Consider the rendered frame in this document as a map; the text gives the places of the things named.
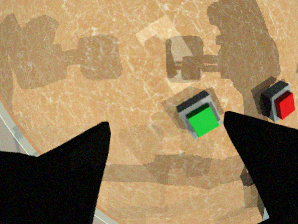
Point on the red button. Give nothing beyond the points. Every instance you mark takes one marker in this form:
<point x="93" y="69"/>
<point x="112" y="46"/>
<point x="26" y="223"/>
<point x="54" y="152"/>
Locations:
<point x="278" y="101"/>

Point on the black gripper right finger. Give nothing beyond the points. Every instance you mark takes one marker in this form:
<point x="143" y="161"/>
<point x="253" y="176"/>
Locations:
<point x="270" y="154"/>

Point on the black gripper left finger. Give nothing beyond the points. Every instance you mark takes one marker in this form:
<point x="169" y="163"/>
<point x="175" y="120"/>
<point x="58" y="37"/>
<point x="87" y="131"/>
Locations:
<point x="64" y="182"/>

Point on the green button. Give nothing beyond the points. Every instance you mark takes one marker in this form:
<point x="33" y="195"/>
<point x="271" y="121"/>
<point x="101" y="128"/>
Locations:
<point x="200" y="114"/>

